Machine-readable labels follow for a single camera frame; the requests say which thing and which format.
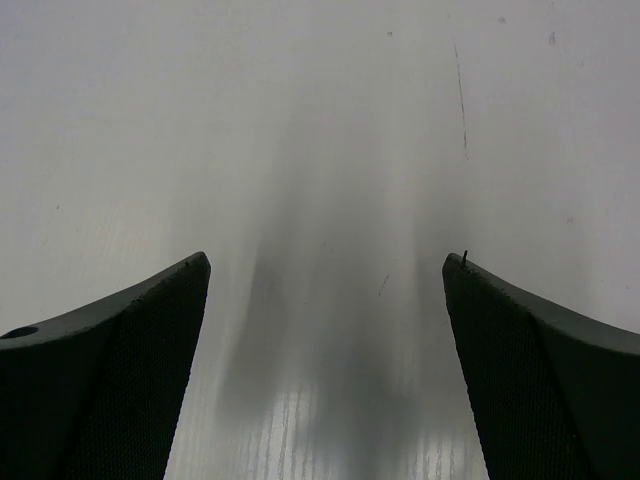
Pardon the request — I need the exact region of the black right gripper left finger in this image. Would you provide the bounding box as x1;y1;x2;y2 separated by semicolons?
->
1;252;211;479

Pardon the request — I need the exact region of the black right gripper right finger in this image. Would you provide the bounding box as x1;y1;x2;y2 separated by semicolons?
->
442;253;639;479

